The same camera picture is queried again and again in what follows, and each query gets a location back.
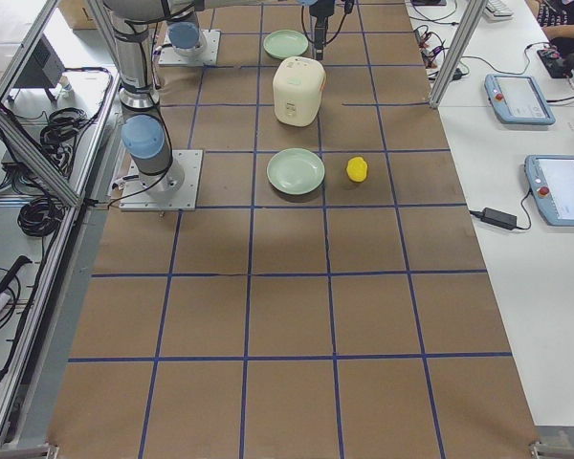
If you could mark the green plate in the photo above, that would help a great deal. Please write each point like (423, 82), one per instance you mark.
(285, 43)
(295, 171)

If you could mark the grey electrical box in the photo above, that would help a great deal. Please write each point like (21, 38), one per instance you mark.
(43, 70)

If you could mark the near blue teach pendant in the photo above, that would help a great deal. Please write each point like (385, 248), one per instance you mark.
(551, 179)

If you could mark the green near plate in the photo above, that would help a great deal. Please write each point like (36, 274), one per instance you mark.
(295, 171)

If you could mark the far blue teach pendant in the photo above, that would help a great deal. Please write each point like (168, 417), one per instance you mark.
(518, 100)

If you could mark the brown paper table cover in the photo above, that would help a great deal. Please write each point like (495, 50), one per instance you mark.
(354, 321)

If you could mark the green far plate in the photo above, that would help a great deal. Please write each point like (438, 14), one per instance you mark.
(285, 43)

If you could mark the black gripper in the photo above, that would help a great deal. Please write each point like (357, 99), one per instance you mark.
(320, 11)

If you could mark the person in dark clothes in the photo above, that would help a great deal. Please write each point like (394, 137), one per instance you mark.
(556, 19)

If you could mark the yellow toy fruit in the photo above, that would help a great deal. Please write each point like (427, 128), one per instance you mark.
(357, 169)

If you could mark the black power adapter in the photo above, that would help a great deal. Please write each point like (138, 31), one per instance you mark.
(499, 219)

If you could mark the aluminium frame rail left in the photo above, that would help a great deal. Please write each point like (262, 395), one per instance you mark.
(23, 149)

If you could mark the blue teach pendant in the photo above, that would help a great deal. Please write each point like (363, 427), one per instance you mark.
(551, 179)
(518, 100)

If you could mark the cream rice cooker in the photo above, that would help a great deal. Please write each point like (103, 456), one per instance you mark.
(297, 90)

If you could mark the aluminium frame post right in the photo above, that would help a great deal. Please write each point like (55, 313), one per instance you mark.
(461, 39)

